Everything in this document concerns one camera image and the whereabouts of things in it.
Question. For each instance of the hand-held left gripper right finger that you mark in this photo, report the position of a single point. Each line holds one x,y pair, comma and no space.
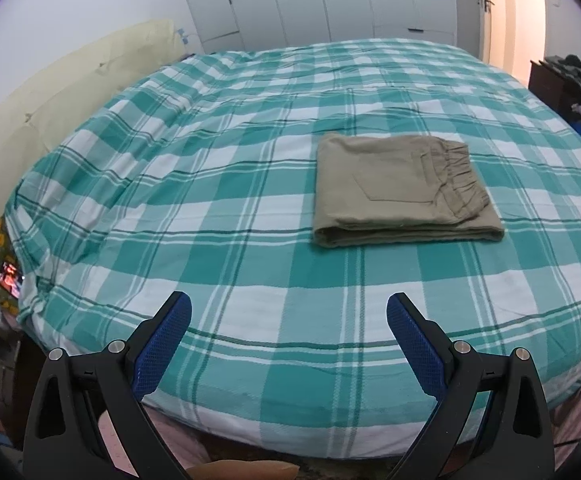
418,345

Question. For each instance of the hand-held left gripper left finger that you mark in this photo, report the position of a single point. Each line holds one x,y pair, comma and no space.
163,345

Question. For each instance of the khaki pants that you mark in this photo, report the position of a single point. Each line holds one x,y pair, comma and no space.
380,195

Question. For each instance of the small lit screen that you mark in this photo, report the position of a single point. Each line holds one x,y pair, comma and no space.
11,277

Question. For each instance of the dark wooden dresser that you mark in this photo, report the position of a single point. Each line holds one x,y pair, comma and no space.
545,82

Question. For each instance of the green white plaid blanket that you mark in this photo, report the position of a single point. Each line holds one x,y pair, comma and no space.
220,160

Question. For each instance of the cream padded headboard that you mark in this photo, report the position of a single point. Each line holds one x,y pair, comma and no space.
70,90

